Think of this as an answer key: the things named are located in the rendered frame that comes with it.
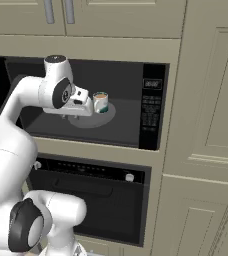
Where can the black oven door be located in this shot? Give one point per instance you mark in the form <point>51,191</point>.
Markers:
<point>119,206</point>

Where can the white oven knob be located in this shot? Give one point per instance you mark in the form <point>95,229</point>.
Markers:
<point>129,177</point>
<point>37,164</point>

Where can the grey round microwave turntable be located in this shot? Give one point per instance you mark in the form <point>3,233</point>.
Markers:
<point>101,119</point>

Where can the black built-in microwave oven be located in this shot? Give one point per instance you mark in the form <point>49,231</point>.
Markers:
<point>152,106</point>

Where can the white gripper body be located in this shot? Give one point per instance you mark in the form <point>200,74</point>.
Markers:
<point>81,110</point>

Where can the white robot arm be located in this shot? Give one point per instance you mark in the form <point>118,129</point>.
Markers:
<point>9,153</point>

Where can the tall beige cupboard door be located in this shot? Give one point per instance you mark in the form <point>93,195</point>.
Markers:
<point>212,93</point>

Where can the white cup of tea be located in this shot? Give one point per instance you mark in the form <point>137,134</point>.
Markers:
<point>100,102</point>

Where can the beige drawer front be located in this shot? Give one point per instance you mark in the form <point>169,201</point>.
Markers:
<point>112,248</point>

